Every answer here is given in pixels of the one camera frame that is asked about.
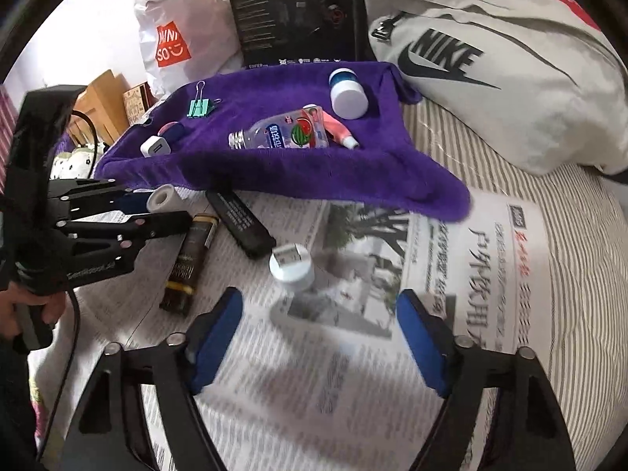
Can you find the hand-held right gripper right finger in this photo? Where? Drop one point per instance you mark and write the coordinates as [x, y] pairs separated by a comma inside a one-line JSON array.
[[427, 348]]

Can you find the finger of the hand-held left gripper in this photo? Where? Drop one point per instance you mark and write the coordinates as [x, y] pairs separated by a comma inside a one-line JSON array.
[[157, 223], [135, 201]]

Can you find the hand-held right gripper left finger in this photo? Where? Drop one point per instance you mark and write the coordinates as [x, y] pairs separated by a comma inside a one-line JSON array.
[[216, 338]]

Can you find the small white roll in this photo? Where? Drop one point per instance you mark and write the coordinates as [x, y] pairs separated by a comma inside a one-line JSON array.
[[162, 197]]

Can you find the white charger plug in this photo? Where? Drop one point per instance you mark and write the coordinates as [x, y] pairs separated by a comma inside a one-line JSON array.
[[156, 147]]

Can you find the small blue case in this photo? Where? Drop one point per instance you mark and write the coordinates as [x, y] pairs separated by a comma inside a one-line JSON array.
[[171, 130]]

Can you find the white round usb adapter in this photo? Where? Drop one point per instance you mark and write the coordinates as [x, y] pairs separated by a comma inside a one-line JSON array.
[[292, 270]]

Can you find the green binder clip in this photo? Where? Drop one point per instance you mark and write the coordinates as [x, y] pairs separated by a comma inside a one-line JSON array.
[[198, 108]]

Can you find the clear plastic bottle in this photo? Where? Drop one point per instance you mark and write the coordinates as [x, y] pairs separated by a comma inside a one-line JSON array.
[[279, 132]]

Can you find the pink tube white tip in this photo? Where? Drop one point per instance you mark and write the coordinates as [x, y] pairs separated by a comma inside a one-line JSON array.
[[338, 130]]

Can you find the white bottle blue label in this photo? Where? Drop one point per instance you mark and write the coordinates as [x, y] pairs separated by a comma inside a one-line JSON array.
[[349, 98]]

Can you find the person's left hand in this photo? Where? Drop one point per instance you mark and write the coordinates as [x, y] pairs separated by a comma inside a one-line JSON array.
[[7, 311]]

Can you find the white dotted plush toy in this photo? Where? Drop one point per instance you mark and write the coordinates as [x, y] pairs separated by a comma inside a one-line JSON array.
[[73, 162]]

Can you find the black gold tube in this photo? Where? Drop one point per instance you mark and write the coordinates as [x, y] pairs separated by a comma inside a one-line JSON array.
[[189, 260]]

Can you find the black rectangular device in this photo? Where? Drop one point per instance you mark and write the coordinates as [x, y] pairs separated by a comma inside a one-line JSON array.
[[243, 225]]

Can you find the newspaper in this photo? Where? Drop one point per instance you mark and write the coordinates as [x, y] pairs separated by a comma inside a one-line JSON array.
[[343, 378]]

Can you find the patterned small box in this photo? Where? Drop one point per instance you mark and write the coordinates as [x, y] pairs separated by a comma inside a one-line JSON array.
[[136, 105]]

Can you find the purple towel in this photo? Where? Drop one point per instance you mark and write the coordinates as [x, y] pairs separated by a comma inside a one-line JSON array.
[[294, 171]]

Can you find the white plastic shopping bag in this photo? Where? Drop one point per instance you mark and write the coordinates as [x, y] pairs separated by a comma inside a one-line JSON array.
[[191, 10]]

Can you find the black product box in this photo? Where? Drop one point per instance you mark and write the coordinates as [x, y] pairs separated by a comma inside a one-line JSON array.
[[294, 10]]

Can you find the grey waist bag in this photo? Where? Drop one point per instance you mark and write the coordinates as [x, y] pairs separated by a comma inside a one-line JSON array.
[[515, 83]]

